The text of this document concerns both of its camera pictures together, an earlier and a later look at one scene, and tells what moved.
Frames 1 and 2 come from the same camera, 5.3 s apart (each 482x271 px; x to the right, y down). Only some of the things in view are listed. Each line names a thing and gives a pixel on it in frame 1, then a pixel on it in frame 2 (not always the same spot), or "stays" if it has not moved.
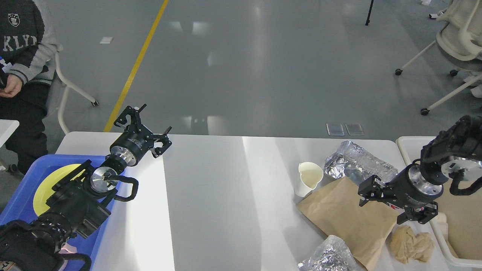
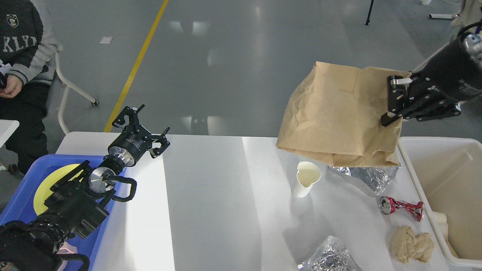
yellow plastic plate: [44, 191] stays
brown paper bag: [335, 209] -> [334, 113]
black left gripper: [129, 146] stays
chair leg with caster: [94, 102] stays
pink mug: [67, 248] stays
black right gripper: [409, 188] -> [454, 75]
